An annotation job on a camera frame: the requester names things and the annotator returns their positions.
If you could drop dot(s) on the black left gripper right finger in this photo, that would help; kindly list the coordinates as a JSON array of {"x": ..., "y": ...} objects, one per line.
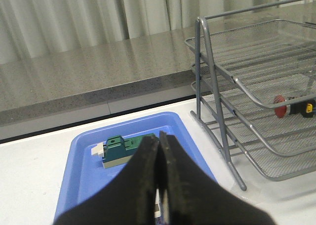
[{"x": 193, "y": 198}]

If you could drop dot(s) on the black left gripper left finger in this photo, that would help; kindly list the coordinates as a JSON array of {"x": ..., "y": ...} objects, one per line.
[{"x": 129, "y": 199}]

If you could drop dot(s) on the silver mesh tray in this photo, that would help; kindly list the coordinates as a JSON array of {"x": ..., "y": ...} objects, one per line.
[
  {"x": 276, "y": 57},
  {"x": 268, "y": 164},
  {"x": 250, "y": 124}
]

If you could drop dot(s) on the red emergency stop push button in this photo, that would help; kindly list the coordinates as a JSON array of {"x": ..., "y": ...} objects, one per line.
[{"x": 307, "y": 109}]

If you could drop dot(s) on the blue plastic tray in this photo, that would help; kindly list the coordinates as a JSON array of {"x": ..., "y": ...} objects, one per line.
[{"x": 85, "y": 175}]

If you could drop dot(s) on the grey stone counter ledge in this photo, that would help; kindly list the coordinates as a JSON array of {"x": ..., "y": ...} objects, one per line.
[{"x": 72, "y": 86}]

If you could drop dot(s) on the green and beige switch block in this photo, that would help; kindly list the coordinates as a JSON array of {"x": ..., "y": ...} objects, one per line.
[{"x": 118, "y": 150}]

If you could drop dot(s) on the silver metal rack frame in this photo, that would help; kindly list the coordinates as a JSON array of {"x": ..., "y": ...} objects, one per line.
[{"x": 204, "y": 67}]

